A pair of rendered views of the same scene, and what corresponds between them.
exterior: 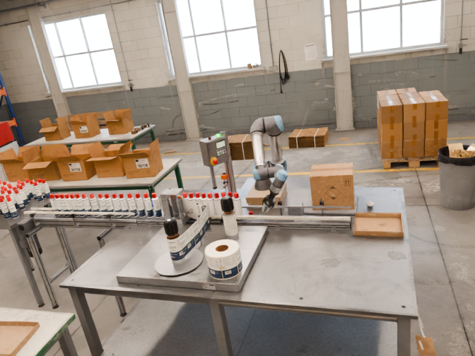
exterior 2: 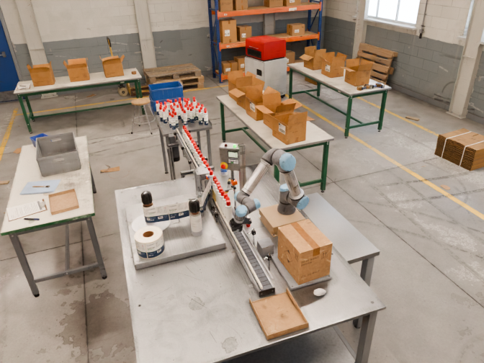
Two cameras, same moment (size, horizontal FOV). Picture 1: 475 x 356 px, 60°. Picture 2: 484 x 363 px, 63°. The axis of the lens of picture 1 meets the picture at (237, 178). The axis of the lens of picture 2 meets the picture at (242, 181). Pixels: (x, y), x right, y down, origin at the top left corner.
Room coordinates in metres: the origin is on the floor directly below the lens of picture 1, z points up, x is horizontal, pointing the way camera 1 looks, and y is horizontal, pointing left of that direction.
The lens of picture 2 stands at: (1.13, -2.06, 2.75)
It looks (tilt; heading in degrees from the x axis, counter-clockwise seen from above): 30 degrees down; 51
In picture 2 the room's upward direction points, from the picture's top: 2 degrees counter-clockwise
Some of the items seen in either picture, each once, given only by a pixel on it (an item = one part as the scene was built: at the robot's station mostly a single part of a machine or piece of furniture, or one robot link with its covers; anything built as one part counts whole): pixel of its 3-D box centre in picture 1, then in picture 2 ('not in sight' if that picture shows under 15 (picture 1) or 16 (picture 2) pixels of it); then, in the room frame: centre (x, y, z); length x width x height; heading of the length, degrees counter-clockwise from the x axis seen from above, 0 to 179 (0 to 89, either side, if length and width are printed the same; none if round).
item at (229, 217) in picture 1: (229, 217); (195, 217); (2.43, 0.09, 1.03); 0.09 x 0.09 x 0.30
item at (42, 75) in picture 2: not in sight; (41, 73); (3.00, 5.89, 0.97); 0.47 x 0.41 x 0.37; 67
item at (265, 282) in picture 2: (235, 220); (228, 221); (2.72, 0.06, 0.86); 1.65 x 0.08 x 0.04; 69
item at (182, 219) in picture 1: (174, 207); (203, 183); (2.78, 0.49, 1.01); 0.14 x 0.13 x 0.26; 69
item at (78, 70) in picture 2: not in sight; (78, 69); (3.59, 5.67, 0.96); 0.43 x 0.42 x 0.37; 158
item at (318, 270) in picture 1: (248, 232); (221, 237); (2.58, -0.02, 0.82); 2.10 x 1.50 x 0.02; 69
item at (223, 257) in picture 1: (223, 258); (149, 242); (2.06, 0.15, 0.95); 0.20 x 0.20 x 0.14
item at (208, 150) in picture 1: (214, 150); (231, 157); (2.83, 0.13, 1.38); 0.17 x 0.10 x 0.19; 124
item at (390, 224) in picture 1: (377, 224); (277, 312); (2.36, -0.87, 0.85); 0.30 x 0.26 x 0.04; 69
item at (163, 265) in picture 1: (179, 261); (150, 223); (2.22, 0.44, 0.89); 0.31 x 0.31 x 0.01
